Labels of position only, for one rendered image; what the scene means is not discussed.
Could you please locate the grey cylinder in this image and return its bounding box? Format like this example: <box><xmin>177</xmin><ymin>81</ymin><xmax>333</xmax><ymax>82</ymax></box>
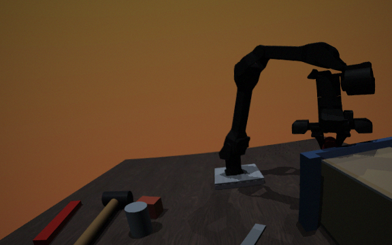
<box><xmin>125</xmin><ymin>201</ymin><xmax>152</xmax><ymax>238</ymax></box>

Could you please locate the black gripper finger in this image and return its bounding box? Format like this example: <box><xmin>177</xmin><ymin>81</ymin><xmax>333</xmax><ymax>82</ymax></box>
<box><xmin>311</xmin><ymin>133</ymin><xmax>325</xmax><ymax>150</ymax></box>
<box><xmin>336</xmin><ymin>134</ymin><xmax>351</xmax><ymax>146</ymax></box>

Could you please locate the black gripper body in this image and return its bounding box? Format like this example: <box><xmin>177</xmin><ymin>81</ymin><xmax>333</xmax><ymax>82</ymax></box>
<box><xmin>292</xmin><ymin>96</ymin><xmax>373</xmax><ymax>135</ymax></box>

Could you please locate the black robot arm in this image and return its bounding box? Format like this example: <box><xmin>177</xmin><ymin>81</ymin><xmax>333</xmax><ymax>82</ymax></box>
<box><xmin>219</xmin><ymin>42</ymin><xmax>375</xmax><ymax>176</ymax></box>

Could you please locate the black mallet with wooden handle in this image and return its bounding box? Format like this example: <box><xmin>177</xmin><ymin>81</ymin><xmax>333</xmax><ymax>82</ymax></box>
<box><xmin>73</xmin><ymin>191</ymin><xmax>133</xmax><ymax>245</ymax></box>

